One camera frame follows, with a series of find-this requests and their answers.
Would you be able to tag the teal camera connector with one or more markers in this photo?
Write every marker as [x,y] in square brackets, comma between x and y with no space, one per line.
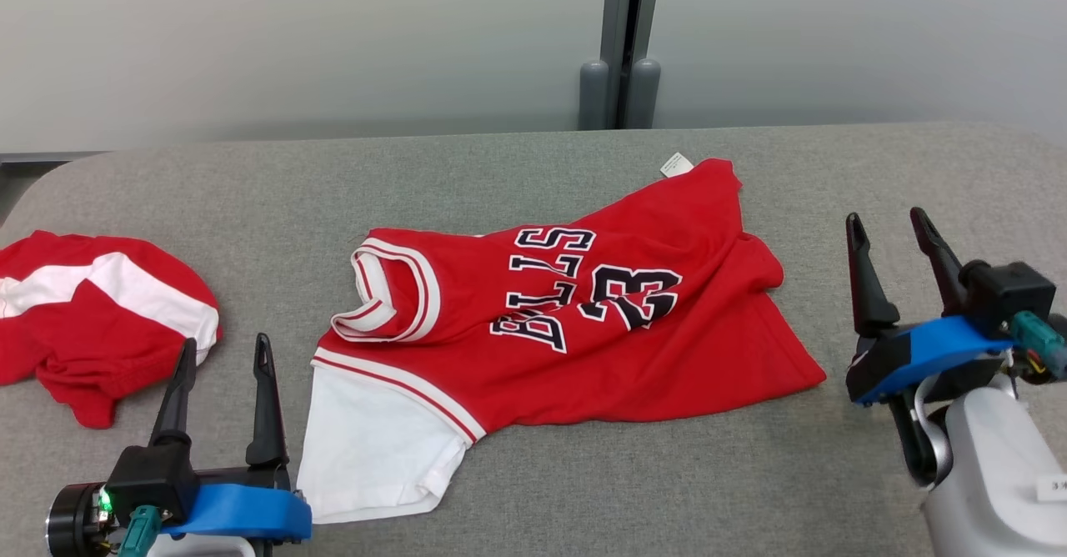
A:
[1042,342]
[140,532]

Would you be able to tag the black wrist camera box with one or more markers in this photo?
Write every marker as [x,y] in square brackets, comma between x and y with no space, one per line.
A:
[1013,294]
[150,478]

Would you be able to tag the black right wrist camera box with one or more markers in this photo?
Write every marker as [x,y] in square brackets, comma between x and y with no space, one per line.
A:
[1013,294]

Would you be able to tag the red shorts white stripe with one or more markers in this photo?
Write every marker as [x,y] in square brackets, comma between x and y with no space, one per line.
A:
[117,348]

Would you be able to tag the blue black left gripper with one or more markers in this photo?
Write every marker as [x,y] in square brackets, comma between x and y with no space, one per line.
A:
[242,511]

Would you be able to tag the grey partition post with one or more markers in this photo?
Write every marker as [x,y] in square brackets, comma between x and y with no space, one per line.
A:
[615,7]

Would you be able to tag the teal right camera connector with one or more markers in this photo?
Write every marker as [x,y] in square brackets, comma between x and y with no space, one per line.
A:
[1042,342]

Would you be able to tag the red basketball jersey white sleeves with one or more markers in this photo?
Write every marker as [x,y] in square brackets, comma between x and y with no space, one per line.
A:
[667,357]

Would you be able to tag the grey rounded post foot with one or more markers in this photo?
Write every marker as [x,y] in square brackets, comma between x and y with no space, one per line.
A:
[643,94]
[593,94]

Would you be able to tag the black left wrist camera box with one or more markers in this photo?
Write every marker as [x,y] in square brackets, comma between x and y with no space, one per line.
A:
[150,478]

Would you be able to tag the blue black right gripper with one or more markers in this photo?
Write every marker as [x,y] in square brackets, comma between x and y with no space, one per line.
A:
[934,353]

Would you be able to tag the teal left camera connector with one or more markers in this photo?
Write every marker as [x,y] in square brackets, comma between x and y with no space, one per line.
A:
[140,532]

